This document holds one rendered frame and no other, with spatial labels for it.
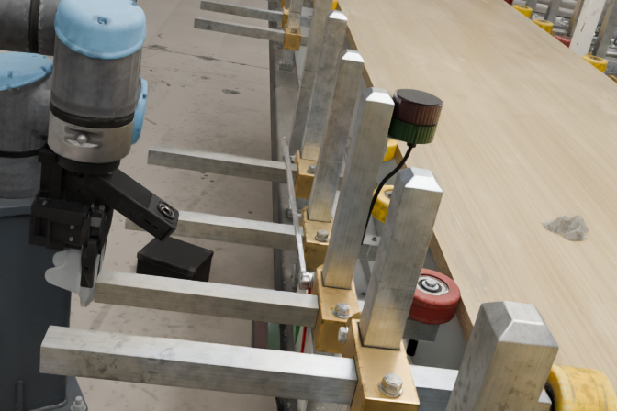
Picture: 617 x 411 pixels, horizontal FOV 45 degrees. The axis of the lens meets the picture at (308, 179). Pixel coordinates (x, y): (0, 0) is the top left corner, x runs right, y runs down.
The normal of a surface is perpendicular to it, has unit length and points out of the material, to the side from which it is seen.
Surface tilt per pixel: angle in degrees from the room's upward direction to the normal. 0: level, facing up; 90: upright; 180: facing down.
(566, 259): 0
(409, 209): 90
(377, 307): 90
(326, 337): 90
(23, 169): 70
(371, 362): 0
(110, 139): 91
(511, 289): 0
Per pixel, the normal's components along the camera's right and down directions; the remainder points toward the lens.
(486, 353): -0.98, -0.14
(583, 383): 0.18, -0.75
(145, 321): 0.18, -0.89
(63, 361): 0.05, 0.43
